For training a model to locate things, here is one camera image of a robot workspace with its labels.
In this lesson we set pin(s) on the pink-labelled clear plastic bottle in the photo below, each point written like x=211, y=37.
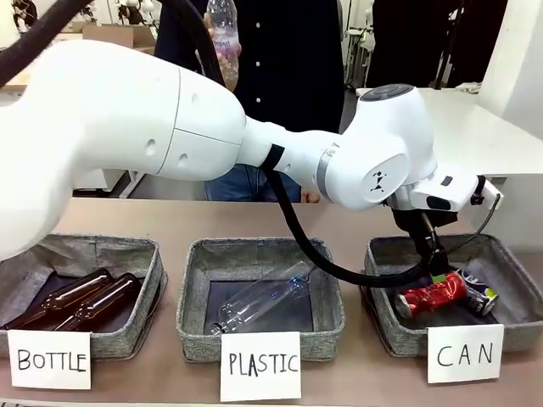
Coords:
x=222, y=46

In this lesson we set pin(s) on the person's left hand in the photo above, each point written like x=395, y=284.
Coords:
x=311, y=196

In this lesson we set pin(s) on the person's blue jeans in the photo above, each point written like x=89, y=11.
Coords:
x=246, y=186

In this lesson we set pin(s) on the white paper sign BOTTLE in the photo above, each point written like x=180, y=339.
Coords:
x=51, y=360

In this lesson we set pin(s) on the black curtain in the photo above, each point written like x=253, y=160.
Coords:
x=407, y=42

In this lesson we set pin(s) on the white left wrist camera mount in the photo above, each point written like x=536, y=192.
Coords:
x=488, y=193

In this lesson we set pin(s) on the white paper sign CAN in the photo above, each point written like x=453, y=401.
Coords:
x=465, y=354

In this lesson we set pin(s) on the white background table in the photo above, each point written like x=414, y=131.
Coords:
x=479, y=127

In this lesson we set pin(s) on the dark green-topped drink can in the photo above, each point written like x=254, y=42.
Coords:
x=481, y=297

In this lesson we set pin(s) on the brown glass bottle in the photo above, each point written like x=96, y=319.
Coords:
x=102, y=299
x=63, y=299

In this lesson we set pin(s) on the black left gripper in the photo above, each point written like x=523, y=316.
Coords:
x=418, y=224

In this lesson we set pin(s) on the grey fabric basket can label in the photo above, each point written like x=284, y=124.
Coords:
x=522, y=305

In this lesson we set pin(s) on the crushed red drink can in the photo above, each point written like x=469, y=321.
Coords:
x=432, y=294

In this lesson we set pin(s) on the person's right hand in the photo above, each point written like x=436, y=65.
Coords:
x=237, y=44

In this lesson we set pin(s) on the grey fabric basket bottle label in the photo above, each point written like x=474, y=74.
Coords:
x=127, y=339

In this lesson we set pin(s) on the open cardboard box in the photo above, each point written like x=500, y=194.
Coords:
x=127, y=36

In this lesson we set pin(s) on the white paper sign PLASTIC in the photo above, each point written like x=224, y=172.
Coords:
x=261, y=366

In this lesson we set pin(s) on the grey fabric basket plastic label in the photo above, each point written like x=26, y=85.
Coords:
x=263, y=254

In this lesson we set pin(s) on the person in dark shirt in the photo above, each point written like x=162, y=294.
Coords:
x=292, y=63

